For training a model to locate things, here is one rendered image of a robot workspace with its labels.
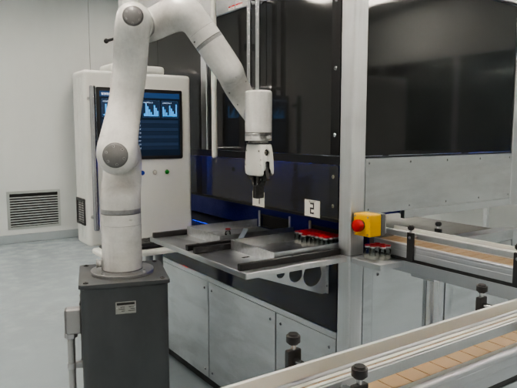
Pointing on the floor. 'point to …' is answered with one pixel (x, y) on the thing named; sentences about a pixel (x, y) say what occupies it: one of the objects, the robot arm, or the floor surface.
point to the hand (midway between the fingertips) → (258, 192)
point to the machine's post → (351, 168)
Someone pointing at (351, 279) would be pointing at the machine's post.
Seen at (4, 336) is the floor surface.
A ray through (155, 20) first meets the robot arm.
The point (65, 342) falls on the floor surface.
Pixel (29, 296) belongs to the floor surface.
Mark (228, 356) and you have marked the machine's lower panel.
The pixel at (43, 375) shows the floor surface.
